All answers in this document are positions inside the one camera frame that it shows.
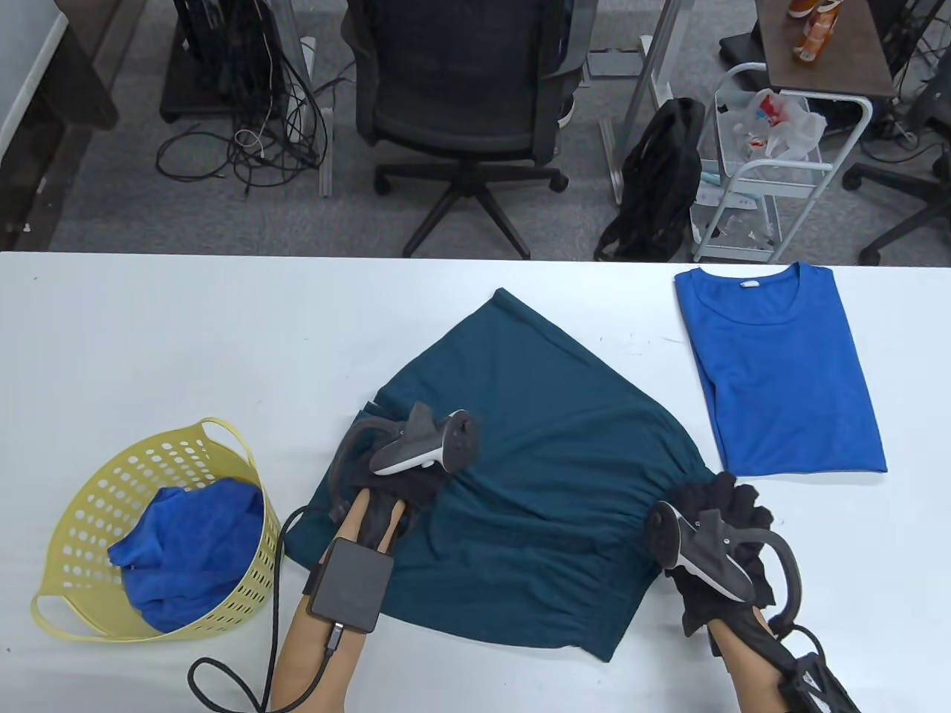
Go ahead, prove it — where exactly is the person's right hand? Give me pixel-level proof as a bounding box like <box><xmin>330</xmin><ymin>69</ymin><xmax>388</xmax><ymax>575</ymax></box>
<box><xmin>665</xmin><ymin>472</ymin><xmax>777</xmax><ymax>637</ymax></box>

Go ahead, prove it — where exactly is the person's left hand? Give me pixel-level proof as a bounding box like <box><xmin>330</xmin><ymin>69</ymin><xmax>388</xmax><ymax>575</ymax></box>
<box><xmin>338</xmin><ymin>464</ymin><xmax>450</xmax><ymax>550</ymax></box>

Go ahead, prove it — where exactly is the blue t-shirt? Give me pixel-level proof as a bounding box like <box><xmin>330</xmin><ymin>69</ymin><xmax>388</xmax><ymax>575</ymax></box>
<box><xmin>674</xmin><ymin>261</ymin><xmax>889</xmax><ymax>478</ymax></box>

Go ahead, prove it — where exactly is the dark teal towel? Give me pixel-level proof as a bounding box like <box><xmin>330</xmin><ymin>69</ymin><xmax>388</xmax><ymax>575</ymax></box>
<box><xmin>286</xmin><ymin>288</ymin><xmax>718</xmax><ymax>663</ymax></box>

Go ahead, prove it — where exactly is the blue towel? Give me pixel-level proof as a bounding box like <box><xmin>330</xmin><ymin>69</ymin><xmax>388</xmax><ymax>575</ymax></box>
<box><xmin>108</xmin><ymin>479</ymin><xmax>266</xmax><ymax>634</ymax></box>

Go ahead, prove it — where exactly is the yellow laundry basket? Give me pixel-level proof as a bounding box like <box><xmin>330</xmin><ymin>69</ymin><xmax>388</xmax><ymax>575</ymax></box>
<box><xmin>31</xmin><ymin>417</ymin><xmax>286</xmax><ymax>641</ymax></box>

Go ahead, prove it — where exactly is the person's right forearm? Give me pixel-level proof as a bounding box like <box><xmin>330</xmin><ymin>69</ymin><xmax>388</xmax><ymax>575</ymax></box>
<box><xmin>706</xmin><ymin>605</ymin><xmax>790</xmax><ymax>713</ymax></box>

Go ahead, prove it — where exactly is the black right forearm sensor module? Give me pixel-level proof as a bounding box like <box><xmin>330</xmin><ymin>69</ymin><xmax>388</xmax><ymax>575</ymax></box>
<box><xmin>780</xmin><ymin>650</ymin><xmax>863</xmax><ymax>713</ymax></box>

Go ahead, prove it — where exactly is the person's left forearm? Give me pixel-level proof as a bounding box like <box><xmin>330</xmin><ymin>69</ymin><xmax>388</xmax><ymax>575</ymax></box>
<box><xmin>271</xmin><ymin>490</ymin><xmax>408</xmax><ymax>713</ymax></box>

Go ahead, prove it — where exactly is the black left forearm box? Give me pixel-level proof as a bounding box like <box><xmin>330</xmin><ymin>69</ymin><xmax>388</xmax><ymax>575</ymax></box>
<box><xmin>307</xmin><ymin>538</ymin><xmax>395</xmax><ymax>634</ymax></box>

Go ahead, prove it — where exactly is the white utility cart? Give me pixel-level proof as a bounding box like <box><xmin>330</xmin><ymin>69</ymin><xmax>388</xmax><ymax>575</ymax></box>
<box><xmin>689</xmin><ymin>63</ymin><xmax>874</xmax><ymax>264</ymax></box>

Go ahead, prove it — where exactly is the black backpack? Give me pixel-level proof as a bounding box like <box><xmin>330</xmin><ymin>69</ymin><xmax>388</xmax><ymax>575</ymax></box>
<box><xmin>594</xmin><ymin>97</ymin><xmax>707</xmax><ymax>262</ymax></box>

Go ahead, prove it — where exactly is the grey metal desk leg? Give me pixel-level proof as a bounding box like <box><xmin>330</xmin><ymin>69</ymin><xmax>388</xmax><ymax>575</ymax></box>
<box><xmin>599</xmin><ymin>0</ymin><xmax>683</xmax><ymax>206</ymax></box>
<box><xmin>293</xmin><ymin>0</ymin><xmax>335</xmax><ymax>198</ymax></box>

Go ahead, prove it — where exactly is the black swivel chair base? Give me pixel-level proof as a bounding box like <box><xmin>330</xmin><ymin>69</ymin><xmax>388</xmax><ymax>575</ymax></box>
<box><xmin>842</xmin><ymin>71</ymin><xmax>951</xmax><ymax>267</ymax></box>

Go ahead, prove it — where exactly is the white plastic bag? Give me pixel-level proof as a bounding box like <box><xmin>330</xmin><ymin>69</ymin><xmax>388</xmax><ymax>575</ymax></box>
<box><xmin>715</xmin><ymin>88</ymin><xmax>828</xmax><ymax>161</ymax></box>

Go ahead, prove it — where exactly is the black mesh office chair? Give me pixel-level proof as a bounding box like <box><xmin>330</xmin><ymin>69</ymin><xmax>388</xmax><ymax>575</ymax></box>
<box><xmin>340</xmin><ymin>0</ymin><xmax>599</xmax><ymax>261</ymax></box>

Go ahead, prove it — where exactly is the black flat stand base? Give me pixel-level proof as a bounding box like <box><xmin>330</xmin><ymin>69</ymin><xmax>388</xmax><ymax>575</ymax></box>
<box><xmin>719</xmin><ymin>33</ymin><xmax>767</xmax><ymax>66</ymax></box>

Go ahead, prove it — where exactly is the brown side table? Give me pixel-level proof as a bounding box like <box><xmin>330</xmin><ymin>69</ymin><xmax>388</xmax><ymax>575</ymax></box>
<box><xmin>755</xmin><ymin>0</ymin><xmax>897</xmax><ymax>99</ymax></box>

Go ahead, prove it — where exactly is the black computer tower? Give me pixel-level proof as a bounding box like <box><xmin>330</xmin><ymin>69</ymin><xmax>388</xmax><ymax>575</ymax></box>
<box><xmin>160</xmin><ymin>0</ymin><xmax>292</xmax><ymax>124</ymax></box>

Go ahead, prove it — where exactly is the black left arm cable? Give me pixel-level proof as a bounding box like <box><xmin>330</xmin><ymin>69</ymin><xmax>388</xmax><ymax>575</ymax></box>
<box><xmin>187</xmin><ymin>505</ymin><xmax>344</xmax><ymax>713</ymax></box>

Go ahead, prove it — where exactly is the black floor cable bundle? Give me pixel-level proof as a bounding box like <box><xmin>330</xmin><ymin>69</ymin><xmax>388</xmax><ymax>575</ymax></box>
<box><xmin>156</xmin><ymin>45</ymin><xmax>337</xmax><ymax>201</ymax></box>

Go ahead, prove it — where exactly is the grey metal base plate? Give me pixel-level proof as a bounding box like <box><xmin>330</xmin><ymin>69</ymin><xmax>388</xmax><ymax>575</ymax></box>
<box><xmin>587</xmin><ymin>48</ymin><xmax>644</xmax><ymax>79</ymax></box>

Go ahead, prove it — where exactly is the black cable tangle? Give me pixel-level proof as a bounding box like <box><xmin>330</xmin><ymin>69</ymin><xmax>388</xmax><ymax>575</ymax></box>
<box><xmin>866</xmin><ymin>0</ymin><xmax>951</xmax><ymax>164</ymax></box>

